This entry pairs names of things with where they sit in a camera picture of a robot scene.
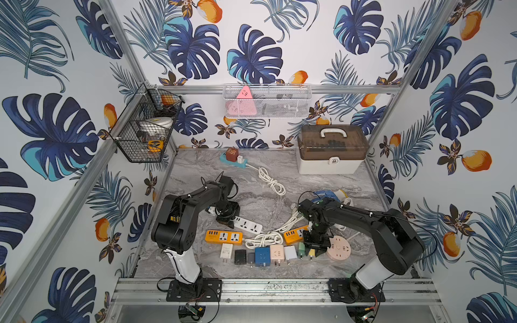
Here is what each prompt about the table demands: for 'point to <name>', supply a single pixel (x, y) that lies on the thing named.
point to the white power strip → (248, 225)
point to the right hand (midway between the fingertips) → (310, 253)
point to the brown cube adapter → (232, 154)
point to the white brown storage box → (331, 149)
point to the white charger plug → (226, 252)
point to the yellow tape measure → (155, 146)
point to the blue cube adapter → (262, 256)
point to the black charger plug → (240, 257)
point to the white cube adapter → (290, 252)
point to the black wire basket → (143, 132)
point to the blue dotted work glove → (319, 195)
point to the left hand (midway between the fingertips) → (239, 215)
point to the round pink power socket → (340, 248)
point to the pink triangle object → (243, 105)
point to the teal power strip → (223, 159)
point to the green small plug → (301, 249)
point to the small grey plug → (251, 258)
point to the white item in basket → (156, 126)
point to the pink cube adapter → (277, 252)
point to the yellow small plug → (312, 253)
